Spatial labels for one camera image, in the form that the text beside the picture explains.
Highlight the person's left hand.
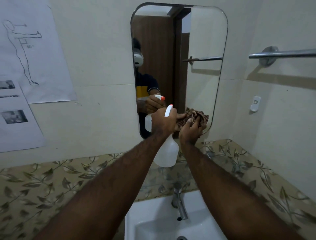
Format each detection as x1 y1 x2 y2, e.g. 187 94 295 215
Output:
151 107 187 138

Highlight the person's right hand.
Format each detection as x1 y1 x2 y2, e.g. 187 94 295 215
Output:
178 116 207 146

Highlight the brown patterned cloth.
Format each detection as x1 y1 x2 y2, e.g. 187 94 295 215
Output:
175 107 209 135

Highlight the white translucent spray bottle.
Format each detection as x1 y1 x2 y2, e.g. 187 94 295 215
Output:
153 104 180 168

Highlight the person's right forearm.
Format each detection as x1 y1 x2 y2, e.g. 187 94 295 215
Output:
181 141 304 240

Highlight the person's left forearm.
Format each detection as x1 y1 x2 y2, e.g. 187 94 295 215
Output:
33 134 171 240

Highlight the chrome sink faucet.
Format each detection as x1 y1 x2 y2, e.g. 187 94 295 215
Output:
171 182 189 221

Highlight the white ceramic sink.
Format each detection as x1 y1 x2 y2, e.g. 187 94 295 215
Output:
124 190 228 240

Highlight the chrome towel bar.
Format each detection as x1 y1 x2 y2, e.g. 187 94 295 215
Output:
249 46 316 68

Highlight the paper poster with figure drawing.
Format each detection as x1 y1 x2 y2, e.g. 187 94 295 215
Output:
0 0 78 104

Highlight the paper sheet with photos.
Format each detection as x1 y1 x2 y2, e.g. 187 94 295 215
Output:
0 79 47 153

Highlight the white plastic wall hook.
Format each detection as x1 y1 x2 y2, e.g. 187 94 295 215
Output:
250 96 262 113

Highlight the rounded frameless wall mirror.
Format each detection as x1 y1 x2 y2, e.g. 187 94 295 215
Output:
130 2 228 140

